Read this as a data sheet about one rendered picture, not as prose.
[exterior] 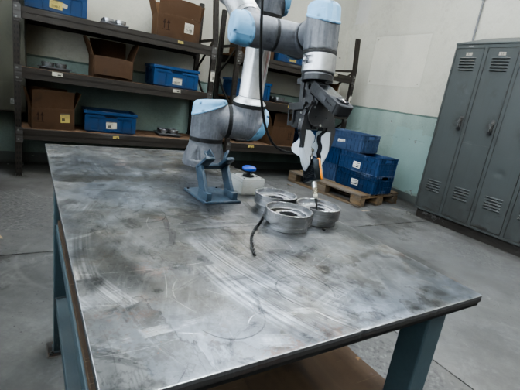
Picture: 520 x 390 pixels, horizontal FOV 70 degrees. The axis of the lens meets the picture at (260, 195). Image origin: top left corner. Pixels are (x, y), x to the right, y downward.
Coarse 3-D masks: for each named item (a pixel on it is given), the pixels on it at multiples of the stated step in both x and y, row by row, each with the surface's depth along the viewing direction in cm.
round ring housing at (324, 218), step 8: (296, 200) 88; (304, 200) 92; (312, 200) 93; (320, 200) 92; (312, 208) 90; (320, 208) 90; (336, 208) 90; (320, 216) 83; (328, 216) 83; (336, 216) 85; (312, 224) 85; (320, 224) 84; (328, 224) 85
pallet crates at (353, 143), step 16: (336, 128) 492; (336, 144) 468; (352, 144) 449; (368, 144) 449; (336, 160) 472; (352, 160) 450; (368, 160) 432; (384, 160) 423; (288, 176) 510; (336, 176) 471; (352, 176) 451; (368, 176) 433; (384, 176) 435; (320, 192) 466; (352, 192) 431; (368, 192) 434; (384, 192) 445
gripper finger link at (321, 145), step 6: (318, 132) 86; (324, 132) 84; (318, 138) 84; (324, 138) 84; (318, 144) 85; (324, 144) 84; (318, 150) 85; (324, 150) 85; (318, 156) 85; (324, 156) 85
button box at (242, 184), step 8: (232, 176) 105; (240, 176) 102; (248, 176) 103; (256, 176) 105; (240, 184) 101; (248, 184) 101; (256, 184) 102; (264, 184) 104; (240, 192) 101; (248, 192) 102
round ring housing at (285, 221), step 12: (276, 204) 85; (288, 204) 86; (264, 216) 80; (276, 216) 76; (288, 216) 76; (300, 216) 81; (312, 216) 79; (276, 228) 78; (288, 228) 77; (300, 228) 77
